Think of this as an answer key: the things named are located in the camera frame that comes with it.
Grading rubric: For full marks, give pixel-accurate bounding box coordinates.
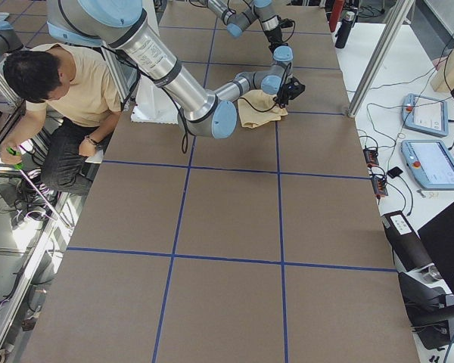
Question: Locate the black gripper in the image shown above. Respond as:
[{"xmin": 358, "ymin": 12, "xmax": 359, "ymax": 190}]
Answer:
[
  {"xmin": 274, "ymin": 76, "xmax": 306, "ymax": 108},
  {"xmin": 263, "ymin": 17, "xmax": 294, "ymax": 51}
]

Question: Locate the beige long-sleeve printed shirt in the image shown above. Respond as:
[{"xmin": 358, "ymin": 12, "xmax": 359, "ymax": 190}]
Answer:
[{"xmin": 237, "ymin": 90, "xmax": 288, "ymax": 129}]

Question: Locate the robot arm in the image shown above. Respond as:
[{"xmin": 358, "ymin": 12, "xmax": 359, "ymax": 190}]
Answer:
[
  {"xmin": 47, "ymin": 1, "xmax": 305, "ymax": 139},
  {"xmin": 200, "ymin": 0, "xmax": 288, "ymax": 53}
]

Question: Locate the black water bottle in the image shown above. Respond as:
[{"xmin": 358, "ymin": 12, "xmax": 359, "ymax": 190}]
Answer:
[{"xmin": 334, "ymin": 11, "xmax": 356, "ymax": 49}]

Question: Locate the far blue teach pendant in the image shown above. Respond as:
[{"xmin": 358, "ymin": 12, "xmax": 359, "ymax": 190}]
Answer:
[{"xmin": 401, "ymin": 93, "xmax": 449, "ymax": 137}]

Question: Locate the blue teach pendant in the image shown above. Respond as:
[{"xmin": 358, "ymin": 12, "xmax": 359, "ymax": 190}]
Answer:
[
  {"xmin": 400, "ymin": 140, "xmax": 454, "ymax": 191},
  {"xmin": 401, "ymin": 93, "xmax": 449, "ymax": 137}
]

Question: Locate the near blue teach pendant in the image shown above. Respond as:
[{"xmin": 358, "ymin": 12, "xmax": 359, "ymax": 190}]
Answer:
[{"xmin": 400, "ymin": 140, "xmax": 454, "ymax": 191}]

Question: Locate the brown table mat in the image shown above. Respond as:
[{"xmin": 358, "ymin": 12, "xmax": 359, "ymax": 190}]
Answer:
[{"xmin": 22, "ymin": 6, "xmax": 418, "ymax": 362}]

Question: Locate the seated person in beige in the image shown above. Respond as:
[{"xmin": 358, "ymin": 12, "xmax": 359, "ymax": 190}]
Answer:
[{"xmin": 0, "ymin": 43, "xmax": 122, "ymax": 195}]

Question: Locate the black monitor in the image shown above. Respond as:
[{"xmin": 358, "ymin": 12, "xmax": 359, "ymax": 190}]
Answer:
[{"xmin": 418, "ymin": 202, "xmax": 454, "ymax": 294}]

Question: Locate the aluminium frame post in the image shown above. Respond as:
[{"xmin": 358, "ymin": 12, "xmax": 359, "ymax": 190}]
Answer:
[{"xmin": 347, "ymin": 0, "xmax": 415, "ymax": 118}]

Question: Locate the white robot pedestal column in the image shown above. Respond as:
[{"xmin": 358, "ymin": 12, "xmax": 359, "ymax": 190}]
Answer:
[{"xmin": 130, "ymin": 0, "xmax": 186, "ymax": 125}]

